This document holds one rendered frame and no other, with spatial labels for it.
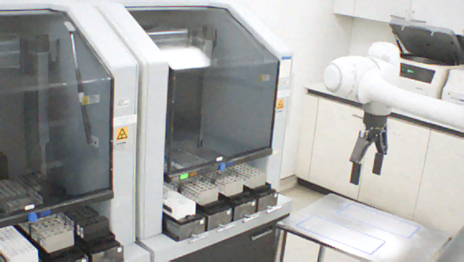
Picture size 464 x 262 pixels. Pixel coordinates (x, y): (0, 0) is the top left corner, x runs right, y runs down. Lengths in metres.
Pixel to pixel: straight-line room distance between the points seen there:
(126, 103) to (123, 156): 0.19
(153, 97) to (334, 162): 2.72
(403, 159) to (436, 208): 0.44
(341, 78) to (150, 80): 0.78
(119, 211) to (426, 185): 2.63
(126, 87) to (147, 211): 0.51
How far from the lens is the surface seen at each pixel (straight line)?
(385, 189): 4.27
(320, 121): 4.49
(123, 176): 1.97
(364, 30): 4.92
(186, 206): 2.16
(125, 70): 1.86
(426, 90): 3.97
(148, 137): 1.99
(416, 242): 2.21
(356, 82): 1.43
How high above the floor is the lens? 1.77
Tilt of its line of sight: 17 degrees down
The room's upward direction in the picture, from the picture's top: 5 degrees clockwise
